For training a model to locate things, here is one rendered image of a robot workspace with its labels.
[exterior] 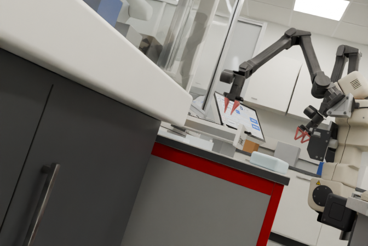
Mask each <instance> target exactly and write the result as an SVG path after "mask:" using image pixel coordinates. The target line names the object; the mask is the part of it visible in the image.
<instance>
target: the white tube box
mask: <svg viewBox="0 0 368 246"><path fill-rule="evenodd" d="M186 139H188V140H189V144H192V145H195V146H198V147H201V148H204V149H207V150H210V151H211V150H212V147H213V144H214V143H213V142H210V141H206V140H203V139H200V138H197V137H195V136H191V135H188V134H187V135H186Z"/></svg>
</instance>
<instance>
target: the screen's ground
mask: <svg viewBox="0 0 368 246"><path fill-rule="evenodd" d="M215 94H216V96H218V97H220V96H221V97H223V98H225V97H224V96H222V95H219V94H217V93H215ZM217 103H218V107H219V110H220V114H221V115H223V116H225V113H224V111H223V108H225V103H224V102H220V101H218V100H217ZM240 106H243V105H241V104H240ZM243 107H245V106H243ZM236 109H237V108H236ZM245 109H246V112H244V111H242V112H244V113H246V114H247V115H248V118H247V119H248V120H249V122H250V125H251V124H254V125H256V126H259V124H255V123H253V122H251V121H250V118H249V117H251V118H253V119H255V120H257V117H256V113H255V111H253V110H251V109H249V108H247V107H245ZM227 110H229V111H231V110H232V106H231V105H228V107H227ZM237 110H239V109H237ZM240 111H241V110H240ZM233 113H235V112H233ZM235 114H237V113H235ZM237 115H239V114H237ZM240 116H241V115H240ZM242 117H244V116H242ZM225 118H226V117H225ZM244 118H246V117H244ZM227 119H229V118H226V121H224V120H222V122H223V123H225V124H227V125H230V124H228V120H227ZM230 120H231V119H230ZM232 121H233V120H232ZM234 122H236V121H234ZM257 122H258V121H257ZM236 125H237V122H236ZM230 126H232V125H230ZM244 126H245V125H244ZM232 127H234V126H232ZM245 127H246V129H247V130H248V132H251V133H252V135H254V136H256V137H258V138H261V139H263V136H262V133H261V129H260V131H259V130H256V129H254V128H252V125H251V128H250V127H247V126H245ZM234 128H237V129H238V125H237V127H234ZM259 128H260V126H259Z"/></svg>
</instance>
